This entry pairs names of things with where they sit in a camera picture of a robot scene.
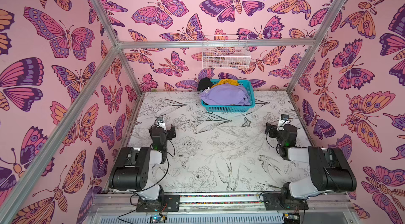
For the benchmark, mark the mustard yellow t-shirt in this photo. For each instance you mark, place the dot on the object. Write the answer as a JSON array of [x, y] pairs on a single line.
[[226, 81]]

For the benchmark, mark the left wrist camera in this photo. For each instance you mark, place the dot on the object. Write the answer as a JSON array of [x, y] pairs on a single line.
[[160, 122]]

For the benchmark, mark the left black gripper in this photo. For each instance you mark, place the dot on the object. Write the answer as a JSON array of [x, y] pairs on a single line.
[[171, 132]]

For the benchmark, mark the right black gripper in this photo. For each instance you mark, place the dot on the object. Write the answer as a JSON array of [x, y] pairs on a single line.
[[270, 129]]

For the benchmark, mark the lavender purple t-shirt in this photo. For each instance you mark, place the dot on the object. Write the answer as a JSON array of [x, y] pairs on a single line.
[[226, 95]]

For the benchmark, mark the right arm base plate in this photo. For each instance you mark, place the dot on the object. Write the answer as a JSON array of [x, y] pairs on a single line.
[[277, 201]]

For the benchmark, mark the white wire wall basket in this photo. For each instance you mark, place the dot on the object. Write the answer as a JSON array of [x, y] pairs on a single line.
[[225, 54]]

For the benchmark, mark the teal plastic laundry basket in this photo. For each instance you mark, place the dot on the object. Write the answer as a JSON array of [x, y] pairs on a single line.
[[234, 109]]

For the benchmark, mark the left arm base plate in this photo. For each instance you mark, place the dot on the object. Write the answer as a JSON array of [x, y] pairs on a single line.
[[166, 203]]

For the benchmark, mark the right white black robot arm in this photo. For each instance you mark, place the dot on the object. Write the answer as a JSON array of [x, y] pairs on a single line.
[[329, 170]]

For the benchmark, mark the black t-shirt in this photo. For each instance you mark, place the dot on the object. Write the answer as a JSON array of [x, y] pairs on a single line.
[[204, 84]]

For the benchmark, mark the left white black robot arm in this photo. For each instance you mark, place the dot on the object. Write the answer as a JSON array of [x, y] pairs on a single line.
[[133, 166]]

